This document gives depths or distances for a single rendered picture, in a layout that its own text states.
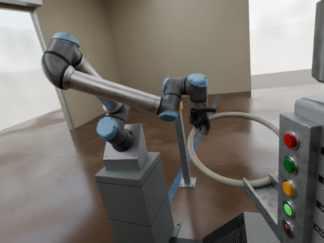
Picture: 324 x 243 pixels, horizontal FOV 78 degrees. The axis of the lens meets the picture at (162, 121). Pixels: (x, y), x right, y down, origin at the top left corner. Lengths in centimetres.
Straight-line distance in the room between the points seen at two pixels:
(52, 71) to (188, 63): 657
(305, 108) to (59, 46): 95
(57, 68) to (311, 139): 91
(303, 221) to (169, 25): 729
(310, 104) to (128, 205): 146
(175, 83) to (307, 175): 74
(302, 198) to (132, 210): 139
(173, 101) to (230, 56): 623
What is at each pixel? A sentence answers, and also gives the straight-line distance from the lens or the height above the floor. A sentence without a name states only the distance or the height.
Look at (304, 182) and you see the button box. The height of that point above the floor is 140.
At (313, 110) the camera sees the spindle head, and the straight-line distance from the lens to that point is 40.
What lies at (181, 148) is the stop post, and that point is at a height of 53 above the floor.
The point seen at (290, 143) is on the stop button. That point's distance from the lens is 42.
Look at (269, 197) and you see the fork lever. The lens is 92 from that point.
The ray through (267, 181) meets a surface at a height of 108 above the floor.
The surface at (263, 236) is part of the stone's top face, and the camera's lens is 112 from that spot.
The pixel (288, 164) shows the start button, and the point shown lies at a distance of 44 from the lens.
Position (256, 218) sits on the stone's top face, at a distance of 119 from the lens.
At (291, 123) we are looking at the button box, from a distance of 42.
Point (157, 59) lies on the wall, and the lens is 771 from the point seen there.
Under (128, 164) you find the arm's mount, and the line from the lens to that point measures 158.
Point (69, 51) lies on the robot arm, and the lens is 107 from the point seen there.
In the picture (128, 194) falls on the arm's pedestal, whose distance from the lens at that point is 161.
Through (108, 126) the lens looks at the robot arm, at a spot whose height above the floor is 125.
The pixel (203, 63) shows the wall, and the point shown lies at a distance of 725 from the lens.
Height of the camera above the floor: 164
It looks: 18 degrees down
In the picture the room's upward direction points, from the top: 10 degrees counter-clockwise
